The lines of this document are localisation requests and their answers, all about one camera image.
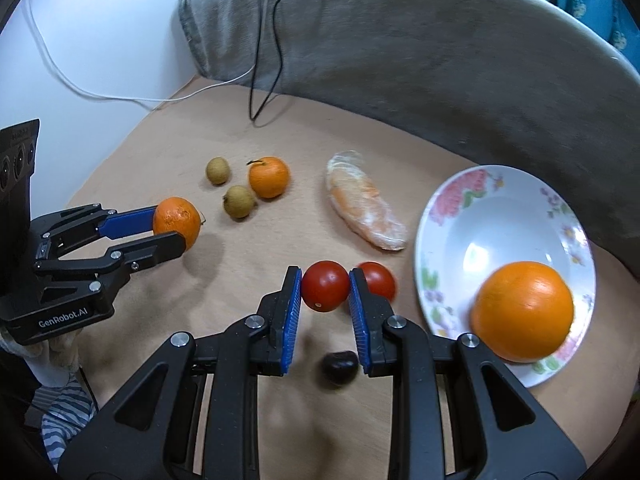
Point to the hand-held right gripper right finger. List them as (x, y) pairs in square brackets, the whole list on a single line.
[(360, 320)]

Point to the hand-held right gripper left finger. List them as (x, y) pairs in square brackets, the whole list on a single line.
[(292, 320)]

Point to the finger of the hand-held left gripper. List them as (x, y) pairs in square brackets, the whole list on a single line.
[(125, 222), (150, 252)]

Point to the small orange mandarin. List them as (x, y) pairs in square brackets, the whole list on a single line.
[(177, 217)]

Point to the red tomato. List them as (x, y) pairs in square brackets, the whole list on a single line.
[(380, 280), (325, 285)]

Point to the dark purple round fruit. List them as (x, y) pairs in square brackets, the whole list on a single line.
[(339, 369)]

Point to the brown longan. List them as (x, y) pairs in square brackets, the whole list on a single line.
[(239, 202), (218, 171)]

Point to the plastic-wrapped peeled citrus piece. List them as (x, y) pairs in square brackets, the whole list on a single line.
[(365, 205)]

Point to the small mandarin with stem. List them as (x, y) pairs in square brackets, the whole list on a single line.
[(270, 177)]

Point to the large orange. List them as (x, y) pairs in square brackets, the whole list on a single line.
[(522, 312)]

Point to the white floral plate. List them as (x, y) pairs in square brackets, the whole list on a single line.
[(500, 225)]

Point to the person's left hand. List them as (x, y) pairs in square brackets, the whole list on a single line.
[(52, 357)]

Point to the blue white striped cloth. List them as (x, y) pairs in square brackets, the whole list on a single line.
[(65, 420)]

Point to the grey plush blanket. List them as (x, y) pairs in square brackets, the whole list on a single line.
[(425, 60)]

